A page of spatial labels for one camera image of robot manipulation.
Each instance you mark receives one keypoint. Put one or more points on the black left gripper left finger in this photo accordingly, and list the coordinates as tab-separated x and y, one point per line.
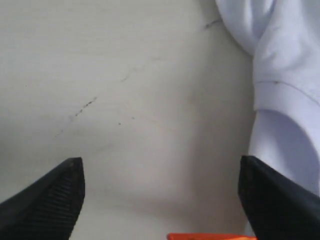
49	208

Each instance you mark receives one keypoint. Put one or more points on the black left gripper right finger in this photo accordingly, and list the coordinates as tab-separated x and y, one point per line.
276	207

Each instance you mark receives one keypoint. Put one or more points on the white t-shirt with red print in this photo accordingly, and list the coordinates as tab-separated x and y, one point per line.
283	37

